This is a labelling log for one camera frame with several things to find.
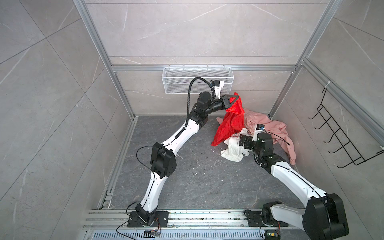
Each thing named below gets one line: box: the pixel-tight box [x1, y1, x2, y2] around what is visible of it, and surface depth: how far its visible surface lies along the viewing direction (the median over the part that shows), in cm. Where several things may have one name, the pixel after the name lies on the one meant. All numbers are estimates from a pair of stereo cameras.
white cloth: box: [220, 128, 251, 163], surface depth 95 cm
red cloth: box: [211, 92, 245, 147], surface depth 86 cm
